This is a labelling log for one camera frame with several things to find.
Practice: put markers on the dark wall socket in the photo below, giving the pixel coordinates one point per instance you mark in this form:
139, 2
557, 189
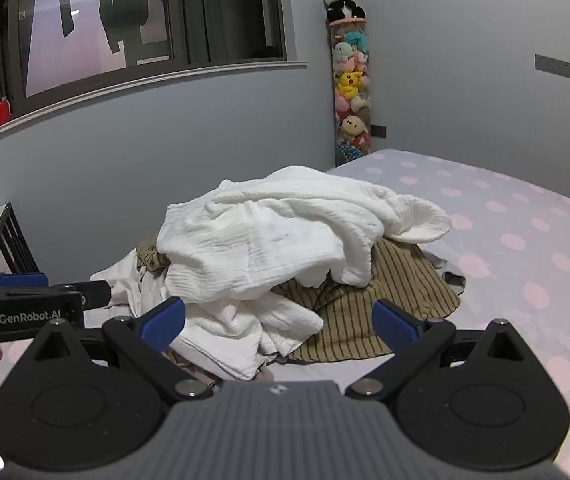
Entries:
378, 131

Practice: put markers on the white crinkled garment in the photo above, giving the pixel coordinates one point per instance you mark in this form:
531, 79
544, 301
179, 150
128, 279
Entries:
265, 230

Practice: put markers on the tan cloth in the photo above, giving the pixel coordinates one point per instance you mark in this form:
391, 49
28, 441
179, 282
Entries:
196, 366

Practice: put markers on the polka dot bed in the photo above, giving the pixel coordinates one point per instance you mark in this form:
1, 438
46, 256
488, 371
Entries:
515, 260

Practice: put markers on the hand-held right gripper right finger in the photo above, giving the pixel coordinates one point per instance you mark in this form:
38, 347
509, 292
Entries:
394, 326

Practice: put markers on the panda plush toy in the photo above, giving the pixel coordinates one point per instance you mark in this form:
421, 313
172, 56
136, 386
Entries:
343, 2

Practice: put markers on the clear tube of plush toys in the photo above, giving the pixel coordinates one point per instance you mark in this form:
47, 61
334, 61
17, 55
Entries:
351, 90

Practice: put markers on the olive patterned cloth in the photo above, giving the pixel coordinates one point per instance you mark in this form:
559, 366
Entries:
151, 256

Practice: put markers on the dark framed window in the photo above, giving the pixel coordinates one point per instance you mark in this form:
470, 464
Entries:
115, 20

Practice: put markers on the white cotton garment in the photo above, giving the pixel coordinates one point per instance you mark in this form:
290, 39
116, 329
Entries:
225, 330

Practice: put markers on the brown striped garment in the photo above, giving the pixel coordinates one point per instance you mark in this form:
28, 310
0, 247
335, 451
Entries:
365, 290

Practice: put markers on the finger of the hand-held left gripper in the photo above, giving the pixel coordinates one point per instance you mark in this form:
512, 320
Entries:
90, 294
20, 280

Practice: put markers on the dark grey cloth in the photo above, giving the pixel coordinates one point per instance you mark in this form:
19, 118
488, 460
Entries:
452, 279

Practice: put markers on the grey wall plate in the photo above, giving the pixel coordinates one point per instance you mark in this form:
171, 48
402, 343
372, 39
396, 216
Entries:
565, 69

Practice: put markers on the red canister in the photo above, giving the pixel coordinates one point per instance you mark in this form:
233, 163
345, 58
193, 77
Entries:
0, 113

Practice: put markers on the white window sill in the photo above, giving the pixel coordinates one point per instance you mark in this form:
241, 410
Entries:
165, 79

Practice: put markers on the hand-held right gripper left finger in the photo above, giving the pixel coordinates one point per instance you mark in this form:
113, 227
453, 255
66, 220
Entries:
165, 321

